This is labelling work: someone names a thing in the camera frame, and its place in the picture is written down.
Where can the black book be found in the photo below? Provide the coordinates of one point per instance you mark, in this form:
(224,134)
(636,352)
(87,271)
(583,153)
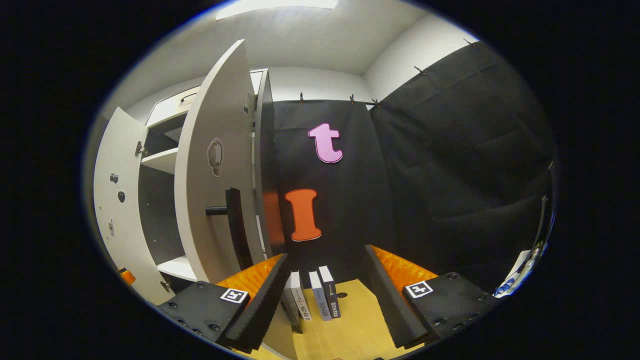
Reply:
(331,295)

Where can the white and blue object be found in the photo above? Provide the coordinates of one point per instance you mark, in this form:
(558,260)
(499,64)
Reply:
(517,270)

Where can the white cabinet door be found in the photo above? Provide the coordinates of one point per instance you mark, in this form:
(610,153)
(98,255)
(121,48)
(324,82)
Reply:
(195,175)
(120,225)

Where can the blue grey book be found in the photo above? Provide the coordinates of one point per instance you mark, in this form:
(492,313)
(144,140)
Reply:
(319,297)

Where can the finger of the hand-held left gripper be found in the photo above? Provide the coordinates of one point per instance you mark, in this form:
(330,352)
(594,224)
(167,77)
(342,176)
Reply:
(127,276)

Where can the white book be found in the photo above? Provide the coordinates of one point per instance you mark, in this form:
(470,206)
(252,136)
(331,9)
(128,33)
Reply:
(299,295)

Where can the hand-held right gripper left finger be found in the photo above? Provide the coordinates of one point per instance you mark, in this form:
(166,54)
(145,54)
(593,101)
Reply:
(267,305)

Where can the black backdrop cloth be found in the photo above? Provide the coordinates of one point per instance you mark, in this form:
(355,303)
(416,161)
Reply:
(450,175)

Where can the white cabinet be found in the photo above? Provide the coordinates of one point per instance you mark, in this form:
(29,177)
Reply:
(267,150)

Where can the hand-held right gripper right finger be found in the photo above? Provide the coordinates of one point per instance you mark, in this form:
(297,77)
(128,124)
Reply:
(387,305)

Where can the white cabinet shelf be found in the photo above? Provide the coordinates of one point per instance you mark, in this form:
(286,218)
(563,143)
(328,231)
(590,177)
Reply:
(162,161)
(177,267)

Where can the metal door hinge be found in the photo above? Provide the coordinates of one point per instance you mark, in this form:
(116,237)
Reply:
(140,148)

